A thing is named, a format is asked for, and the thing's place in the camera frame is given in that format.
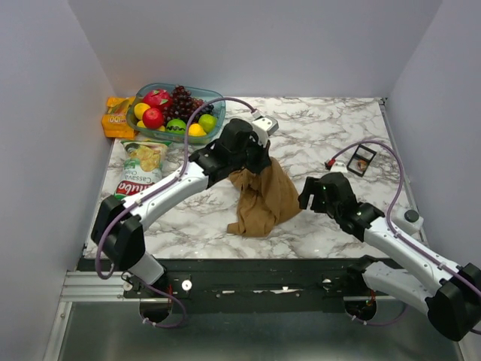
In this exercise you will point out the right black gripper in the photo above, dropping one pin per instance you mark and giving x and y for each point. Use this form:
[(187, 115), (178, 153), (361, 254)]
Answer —
[(313, 186)]

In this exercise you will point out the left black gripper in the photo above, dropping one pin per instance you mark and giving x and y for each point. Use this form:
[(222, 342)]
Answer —
[(264, 156)]

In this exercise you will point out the brown clothing garment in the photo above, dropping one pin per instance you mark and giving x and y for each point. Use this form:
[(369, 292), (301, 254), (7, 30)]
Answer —
[(265, 200)]

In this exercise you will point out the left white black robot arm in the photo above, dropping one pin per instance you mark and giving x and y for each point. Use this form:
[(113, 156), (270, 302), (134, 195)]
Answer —
[(120, 224)]

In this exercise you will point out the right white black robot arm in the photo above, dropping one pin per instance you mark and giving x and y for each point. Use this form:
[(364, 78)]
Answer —
[(445, 292)]

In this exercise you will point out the orange brooch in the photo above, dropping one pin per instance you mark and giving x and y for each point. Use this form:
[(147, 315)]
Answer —
[(362, 164)]

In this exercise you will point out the black brooch display box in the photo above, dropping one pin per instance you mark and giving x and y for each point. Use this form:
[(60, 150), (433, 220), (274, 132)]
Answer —
[(361, 153)]

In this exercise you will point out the green lime right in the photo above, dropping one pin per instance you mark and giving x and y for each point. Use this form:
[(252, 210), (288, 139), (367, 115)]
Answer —
[(207, 122)]

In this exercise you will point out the yellow lemon front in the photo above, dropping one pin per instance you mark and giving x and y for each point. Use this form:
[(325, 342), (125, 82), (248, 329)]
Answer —
[(196, 130)]

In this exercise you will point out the yellow lemon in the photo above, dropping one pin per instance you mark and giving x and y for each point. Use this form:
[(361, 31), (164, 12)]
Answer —
[(196, 130), (139, 110)]

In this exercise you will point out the clear teal fruit bowl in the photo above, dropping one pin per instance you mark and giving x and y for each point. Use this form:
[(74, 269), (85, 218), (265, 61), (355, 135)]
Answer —
[(217, 110)]

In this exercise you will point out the purple grape bunch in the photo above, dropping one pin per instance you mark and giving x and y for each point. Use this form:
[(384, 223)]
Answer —
[(183, 106)]

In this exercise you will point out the white bottle black cap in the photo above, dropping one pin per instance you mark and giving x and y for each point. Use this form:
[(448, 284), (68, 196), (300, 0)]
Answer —
[(408, 220)]

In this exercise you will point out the red apple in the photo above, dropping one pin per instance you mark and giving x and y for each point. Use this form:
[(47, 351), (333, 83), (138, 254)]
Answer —
[(153, 118)]

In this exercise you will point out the red dragon fruit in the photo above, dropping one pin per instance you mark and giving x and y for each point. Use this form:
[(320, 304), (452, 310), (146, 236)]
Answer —
[(158, 98)]

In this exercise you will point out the green cassava chips bag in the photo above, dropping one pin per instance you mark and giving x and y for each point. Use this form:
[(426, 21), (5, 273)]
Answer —
[(142, 166)]

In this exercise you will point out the yellow lemon left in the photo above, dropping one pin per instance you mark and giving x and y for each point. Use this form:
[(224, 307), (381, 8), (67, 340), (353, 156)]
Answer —
[(139, 110)]

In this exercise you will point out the orange snack packet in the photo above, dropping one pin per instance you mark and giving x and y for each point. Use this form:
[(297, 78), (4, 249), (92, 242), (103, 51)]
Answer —
[(114, 122)]

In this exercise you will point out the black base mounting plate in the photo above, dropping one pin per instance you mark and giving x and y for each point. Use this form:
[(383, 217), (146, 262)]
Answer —
[(235, 286)]

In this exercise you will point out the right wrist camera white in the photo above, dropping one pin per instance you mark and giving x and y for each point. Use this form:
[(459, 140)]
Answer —
[(333, 165)]

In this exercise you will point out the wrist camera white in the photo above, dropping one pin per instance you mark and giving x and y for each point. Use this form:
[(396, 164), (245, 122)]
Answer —
[(264, 127), (333, 165)]

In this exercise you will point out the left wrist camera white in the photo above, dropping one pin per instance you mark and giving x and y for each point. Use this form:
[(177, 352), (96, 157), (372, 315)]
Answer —
[(264, 127)]

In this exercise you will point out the aluminium frame rail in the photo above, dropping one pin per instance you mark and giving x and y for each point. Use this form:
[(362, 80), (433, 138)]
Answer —
[(88, 287)]

